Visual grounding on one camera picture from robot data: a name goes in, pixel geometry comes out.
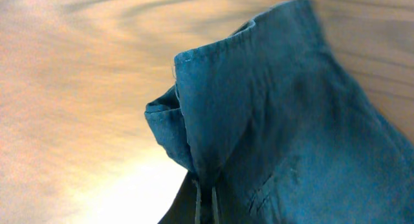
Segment dark blue trousers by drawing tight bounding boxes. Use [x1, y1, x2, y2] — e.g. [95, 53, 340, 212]
[144, 0, 413, 224]

